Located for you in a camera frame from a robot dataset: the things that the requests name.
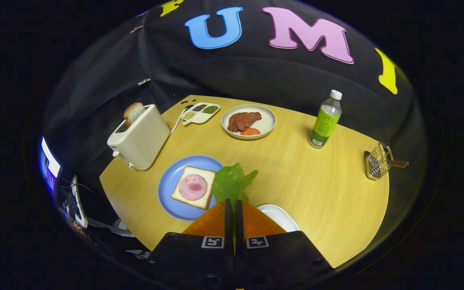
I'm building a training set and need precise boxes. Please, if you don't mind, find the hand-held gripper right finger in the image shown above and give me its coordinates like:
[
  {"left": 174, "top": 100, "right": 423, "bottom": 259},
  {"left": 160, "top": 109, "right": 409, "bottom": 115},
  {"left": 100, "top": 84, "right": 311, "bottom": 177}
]
[{"left": 235, "top": 200, "right": 333, "bottom": 290}]

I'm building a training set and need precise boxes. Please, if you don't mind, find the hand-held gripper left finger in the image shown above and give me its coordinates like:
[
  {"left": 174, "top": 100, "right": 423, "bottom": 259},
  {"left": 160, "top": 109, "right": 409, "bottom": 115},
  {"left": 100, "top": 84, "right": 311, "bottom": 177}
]
[{"left": 145, "top": 199, "right": 234, "bottom": 290}]

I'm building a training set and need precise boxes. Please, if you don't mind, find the green lettuce leaf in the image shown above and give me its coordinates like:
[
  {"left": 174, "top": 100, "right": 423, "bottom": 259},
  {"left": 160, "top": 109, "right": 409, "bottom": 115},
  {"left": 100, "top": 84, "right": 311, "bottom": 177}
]
[{"left": 212, "top": 163, "right": 259, "bottom": 210}]

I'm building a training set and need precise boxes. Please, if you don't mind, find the toasted bread slice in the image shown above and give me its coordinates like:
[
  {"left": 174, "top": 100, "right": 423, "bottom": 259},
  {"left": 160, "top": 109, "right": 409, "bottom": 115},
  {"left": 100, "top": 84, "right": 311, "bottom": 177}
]
[{"left": 124, "top": 102, "right": 146, "bottom": 127}]

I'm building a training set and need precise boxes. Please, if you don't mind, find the white sandwich bread slice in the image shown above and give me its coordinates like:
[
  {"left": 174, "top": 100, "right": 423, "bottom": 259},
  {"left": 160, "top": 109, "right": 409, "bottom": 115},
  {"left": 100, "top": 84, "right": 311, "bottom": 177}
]
[{"left": 171, "top": 166, "right": 217, "bottom": 210}]

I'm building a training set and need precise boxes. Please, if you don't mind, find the white square plate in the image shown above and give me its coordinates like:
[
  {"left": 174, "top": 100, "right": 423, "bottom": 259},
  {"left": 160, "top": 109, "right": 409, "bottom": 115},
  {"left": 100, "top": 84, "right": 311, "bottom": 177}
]
[{"left": 256, "top": 204, "right": 300, "bottom": 233}]

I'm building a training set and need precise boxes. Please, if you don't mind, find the pink ham slice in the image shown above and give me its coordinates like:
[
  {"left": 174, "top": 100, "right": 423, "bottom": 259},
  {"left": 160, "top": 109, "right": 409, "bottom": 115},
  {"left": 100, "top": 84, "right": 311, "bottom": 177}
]
[{"left": 178, "top": 174, "right": 208, "bottom": 201}]

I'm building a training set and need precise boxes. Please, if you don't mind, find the blue round plate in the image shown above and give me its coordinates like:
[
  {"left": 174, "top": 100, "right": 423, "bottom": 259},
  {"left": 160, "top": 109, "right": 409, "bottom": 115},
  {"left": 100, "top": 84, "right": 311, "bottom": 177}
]
[{"left": 158, "top": 155, "right": 224, "bottom": 221}]

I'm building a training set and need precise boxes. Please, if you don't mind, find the brown meat slice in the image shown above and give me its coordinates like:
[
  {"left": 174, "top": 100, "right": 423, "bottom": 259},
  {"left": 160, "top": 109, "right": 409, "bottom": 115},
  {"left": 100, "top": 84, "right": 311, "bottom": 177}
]
[
  {"left": 228, "top": 113, "right": 244, "bottom": 133},
  {"left": 236, "top": 112, "right": 262, "bottom": 131}
]

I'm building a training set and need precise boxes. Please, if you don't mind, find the beige round plate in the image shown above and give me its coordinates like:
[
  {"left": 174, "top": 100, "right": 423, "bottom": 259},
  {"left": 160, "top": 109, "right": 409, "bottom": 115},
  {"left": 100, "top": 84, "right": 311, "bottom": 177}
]
[{"left": 221, "top": 104, "right": 277, "bottom": 140}]

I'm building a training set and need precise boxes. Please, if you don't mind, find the white divided seasoning tray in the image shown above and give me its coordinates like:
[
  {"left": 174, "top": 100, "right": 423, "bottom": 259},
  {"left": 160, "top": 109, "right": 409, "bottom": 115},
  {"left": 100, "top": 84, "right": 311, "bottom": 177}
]
[{"left": 182, "top": 102, "right": 221, "bottom": 125}]

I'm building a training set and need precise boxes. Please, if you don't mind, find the white toaster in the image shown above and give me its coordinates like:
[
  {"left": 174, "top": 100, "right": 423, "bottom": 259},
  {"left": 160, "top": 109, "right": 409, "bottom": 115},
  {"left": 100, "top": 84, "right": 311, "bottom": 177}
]
[{"left": 107, "top": 104, "right": 171, "bottom": 171}]

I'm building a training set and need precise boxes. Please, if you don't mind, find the green label plastic bottle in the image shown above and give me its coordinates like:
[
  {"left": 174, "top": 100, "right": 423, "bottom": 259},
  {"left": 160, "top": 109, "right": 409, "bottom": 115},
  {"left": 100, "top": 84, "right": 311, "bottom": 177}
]
[{"left": 308, "top": 89, "right": 343, "bottom": 149}]

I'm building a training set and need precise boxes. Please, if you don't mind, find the white curved object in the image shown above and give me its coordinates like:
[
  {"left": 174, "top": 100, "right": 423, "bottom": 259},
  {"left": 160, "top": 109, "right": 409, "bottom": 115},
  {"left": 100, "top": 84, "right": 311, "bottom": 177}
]
[{"left": 70, "top": 175, "right": 88, "bottom": 228}]

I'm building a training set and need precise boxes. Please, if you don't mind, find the black backdrop cloth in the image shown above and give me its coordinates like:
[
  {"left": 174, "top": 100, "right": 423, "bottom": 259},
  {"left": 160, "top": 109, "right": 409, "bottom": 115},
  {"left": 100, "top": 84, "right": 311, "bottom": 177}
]
[{"left": 43, "top": 0, "right": 422, "bottom": 178}]

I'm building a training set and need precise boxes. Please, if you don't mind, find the bright screen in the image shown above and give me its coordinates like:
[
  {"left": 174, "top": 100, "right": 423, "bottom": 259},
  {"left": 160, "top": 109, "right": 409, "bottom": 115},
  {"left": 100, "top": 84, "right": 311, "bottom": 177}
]
[{"left": 40, "top": 136, "right": 61, "bottom": 192}]

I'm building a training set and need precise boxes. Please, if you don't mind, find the white toaster cable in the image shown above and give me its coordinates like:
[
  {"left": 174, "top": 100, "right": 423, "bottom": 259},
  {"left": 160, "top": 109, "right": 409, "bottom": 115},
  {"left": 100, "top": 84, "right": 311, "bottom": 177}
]
[{"left": 170, "top": 107, "right": 188, "bottom": 133}]

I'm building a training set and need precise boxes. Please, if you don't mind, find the metal wire basket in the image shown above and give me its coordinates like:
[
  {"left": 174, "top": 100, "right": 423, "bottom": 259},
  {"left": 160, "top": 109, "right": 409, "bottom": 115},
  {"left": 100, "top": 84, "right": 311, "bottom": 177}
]
[{"left": 364, "top": 142, "right": 394, "bottom": 180}]

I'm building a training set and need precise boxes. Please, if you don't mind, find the wooden handle utensil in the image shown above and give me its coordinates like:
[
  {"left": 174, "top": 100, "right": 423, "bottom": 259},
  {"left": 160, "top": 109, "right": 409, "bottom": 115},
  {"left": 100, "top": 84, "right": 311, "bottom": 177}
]
[{"left": 364, "top": 151, "right": 410, "bottom": 168}]

